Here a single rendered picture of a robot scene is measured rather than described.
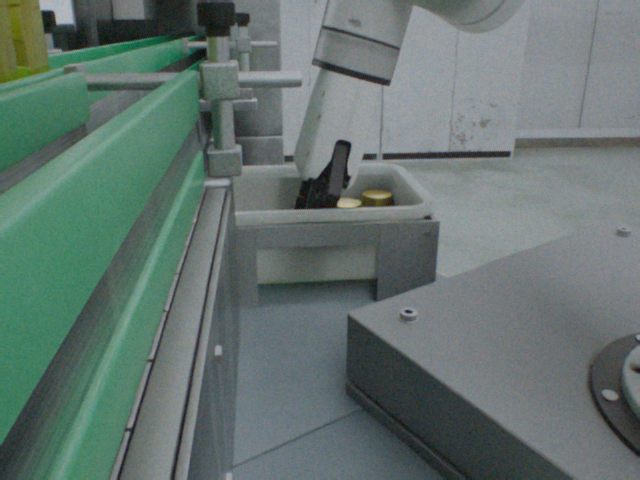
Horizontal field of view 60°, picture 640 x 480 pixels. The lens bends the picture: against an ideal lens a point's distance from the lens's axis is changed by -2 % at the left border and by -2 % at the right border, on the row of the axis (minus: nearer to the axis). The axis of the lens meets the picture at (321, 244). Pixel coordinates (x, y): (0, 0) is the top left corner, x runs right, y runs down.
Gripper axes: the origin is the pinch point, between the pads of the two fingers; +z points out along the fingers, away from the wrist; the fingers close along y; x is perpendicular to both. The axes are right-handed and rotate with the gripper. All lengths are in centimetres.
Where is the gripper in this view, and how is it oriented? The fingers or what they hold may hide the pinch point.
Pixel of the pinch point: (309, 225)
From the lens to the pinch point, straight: 56.3
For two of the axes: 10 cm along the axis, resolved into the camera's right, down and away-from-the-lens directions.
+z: -2.6, 9.1, 3.2
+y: 1.3, 3.7, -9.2
